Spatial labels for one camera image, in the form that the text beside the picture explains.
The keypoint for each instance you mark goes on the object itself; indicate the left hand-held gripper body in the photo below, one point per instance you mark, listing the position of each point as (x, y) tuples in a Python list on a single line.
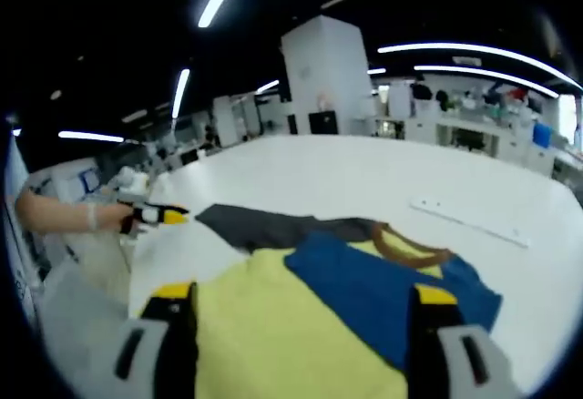
[(132, 182)]

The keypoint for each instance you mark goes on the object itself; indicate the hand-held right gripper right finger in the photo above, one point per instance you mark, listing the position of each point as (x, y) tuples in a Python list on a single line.
[(460, 358)]

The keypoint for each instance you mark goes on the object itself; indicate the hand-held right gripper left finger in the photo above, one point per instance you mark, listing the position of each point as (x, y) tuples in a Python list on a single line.
[(146, 353)]

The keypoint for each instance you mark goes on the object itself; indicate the yellow and blue garment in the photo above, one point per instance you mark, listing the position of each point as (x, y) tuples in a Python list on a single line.
[(273, 326)]

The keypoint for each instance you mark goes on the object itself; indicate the person's left hand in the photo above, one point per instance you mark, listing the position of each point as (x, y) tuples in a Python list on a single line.
[(107, 217)]

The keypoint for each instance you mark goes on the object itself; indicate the white shelf unit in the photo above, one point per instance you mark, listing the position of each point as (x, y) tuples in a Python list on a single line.
[(237, 119)]

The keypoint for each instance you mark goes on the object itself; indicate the black box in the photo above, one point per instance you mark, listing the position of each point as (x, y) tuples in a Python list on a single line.
[(323, 122)]

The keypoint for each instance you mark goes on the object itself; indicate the large white pillar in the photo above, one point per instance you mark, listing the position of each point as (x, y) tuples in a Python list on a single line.
[(328, 66)]

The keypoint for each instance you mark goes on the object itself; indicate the white cluttered counter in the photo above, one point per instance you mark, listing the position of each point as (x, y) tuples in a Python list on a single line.
[(423, 128)]

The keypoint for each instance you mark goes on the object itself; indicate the blue container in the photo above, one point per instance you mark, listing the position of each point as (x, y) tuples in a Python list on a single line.
[(543, 135)]

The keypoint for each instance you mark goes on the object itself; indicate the bright window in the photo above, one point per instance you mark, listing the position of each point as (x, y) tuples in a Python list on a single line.
[(567, 116)]

